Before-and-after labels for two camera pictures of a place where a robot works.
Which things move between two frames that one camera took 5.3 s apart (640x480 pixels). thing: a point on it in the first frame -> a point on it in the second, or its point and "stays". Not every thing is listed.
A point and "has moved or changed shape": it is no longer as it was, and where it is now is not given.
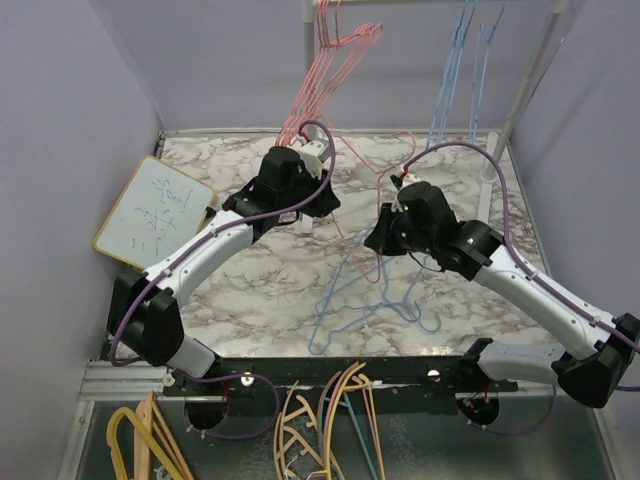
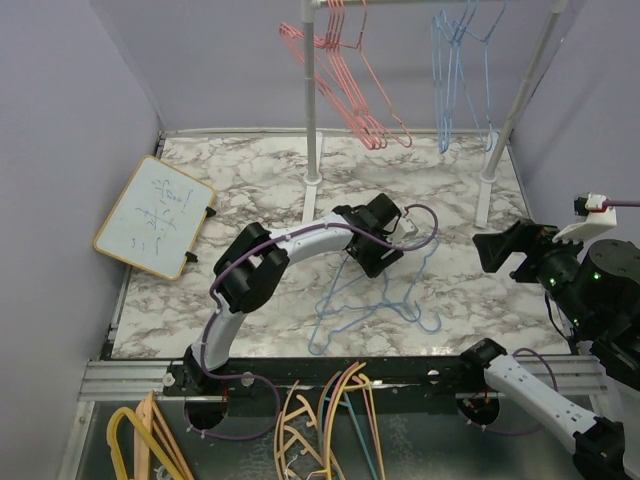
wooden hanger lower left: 150,411 stays
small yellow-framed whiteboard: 158,208 stays
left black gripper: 322,204 -> 372,265
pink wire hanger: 337,64 has moved or changed shape
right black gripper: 381,238 -> 494,247
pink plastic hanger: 368,416 stays
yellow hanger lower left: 111,430 stays
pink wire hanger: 330,65 has moved or changed shape
